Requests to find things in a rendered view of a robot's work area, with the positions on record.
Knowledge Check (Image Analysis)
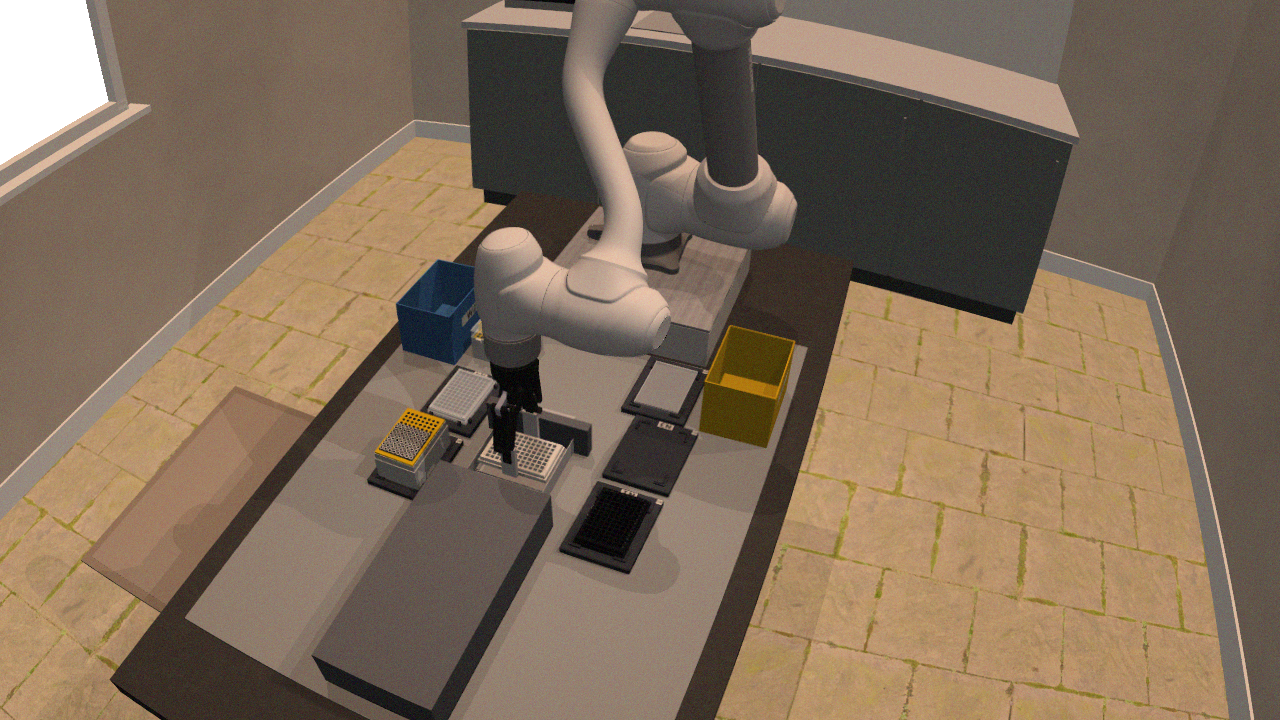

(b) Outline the blue open-top bin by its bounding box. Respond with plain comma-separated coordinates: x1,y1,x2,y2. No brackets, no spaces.
396,259,480,365

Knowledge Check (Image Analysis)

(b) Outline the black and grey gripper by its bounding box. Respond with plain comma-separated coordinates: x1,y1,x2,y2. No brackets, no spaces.
490,357,541,478

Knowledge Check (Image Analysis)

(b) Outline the light grey bench mat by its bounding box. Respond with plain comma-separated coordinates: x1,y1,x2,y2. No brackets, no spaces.
186,336,808,720

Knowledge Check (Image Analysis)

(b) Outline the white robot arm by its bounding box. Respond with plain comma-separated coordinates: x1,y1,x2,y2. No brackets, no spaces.
474,0,797,368

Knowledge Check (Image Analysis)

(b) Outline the black multiwell plate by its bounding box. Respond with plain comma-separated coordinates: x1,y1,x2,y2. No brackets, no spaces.
573,487,652,559

